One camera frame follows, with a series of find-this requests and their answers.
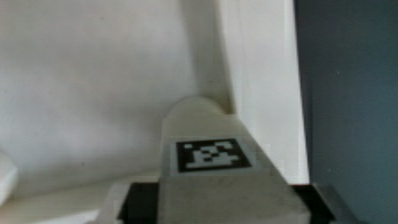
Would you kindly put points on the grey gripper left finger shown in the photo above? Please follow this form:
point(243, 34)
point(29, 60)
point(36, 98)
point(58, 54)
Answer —
point(115, 203)

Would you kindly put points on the white square tabletop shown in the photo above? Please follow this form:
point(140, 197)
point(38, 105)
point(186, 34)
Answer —
point(104, 60)

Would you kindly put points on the white table leg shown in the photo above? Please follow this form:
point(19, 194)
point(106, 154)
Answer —
point(223, 187)

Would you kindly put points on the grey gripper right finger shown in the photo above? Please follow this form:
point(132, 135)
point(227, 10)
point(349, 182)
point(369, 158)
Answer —
point(339, 206)

